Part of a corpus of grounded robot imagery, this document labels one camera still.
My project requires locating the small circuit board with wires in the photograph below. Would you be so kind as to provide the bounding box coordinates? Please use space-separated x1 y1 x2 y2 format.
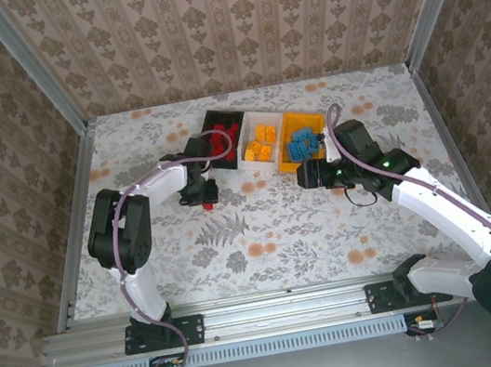
148 349 197 367
402 307 445 337

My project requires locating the aluminium side rail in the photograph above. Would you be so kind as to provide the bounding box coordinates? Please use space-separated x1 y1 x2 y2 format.
24 121 130 332
408 52 491 268

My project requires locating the black plastic bin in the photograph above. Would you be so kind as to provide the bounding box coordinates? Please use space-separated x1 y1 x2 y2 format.
195 103 256 176

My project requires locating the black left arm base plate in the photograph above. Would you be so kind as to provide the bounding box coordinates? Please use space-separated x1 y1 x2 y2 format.
121 311 207 356

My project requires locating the grey slotted cable duct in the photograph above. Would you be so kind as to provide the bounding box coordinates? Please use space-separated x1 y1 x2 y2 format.
80 312 411 367

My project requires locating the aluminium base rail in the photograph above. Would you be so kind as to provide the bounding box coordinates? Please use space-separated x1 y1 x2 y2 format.
38 256 483 367

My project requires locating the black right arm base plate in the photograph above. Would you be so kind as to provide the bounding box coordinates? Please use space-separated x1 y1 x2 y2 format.
364 270 455 315

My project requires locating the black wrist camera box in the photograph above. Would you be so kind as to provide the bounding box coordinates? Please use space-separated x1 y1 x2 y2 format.
320 115 383 166
182 131 217 175

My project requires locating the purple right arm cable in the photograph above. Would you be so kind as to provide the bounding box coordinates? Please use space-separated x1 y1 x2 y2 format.
322 76 491 339

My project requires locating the white plastic bin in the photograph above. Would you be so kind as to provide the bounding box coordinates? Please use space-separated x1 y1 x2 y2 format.
231 105 294 177

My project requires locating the yellow plastic bin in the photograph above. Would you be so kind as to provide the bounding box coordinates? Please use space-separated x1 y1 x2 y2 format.
269 106 334 174

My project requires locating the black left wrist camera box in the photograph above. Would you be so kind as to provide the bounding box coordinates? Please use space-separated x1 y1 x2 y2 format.
182 131 217 175

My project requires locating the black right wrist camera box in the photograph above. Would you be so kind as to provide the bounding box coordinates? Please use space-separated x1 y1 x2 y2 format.
320 115 383 166

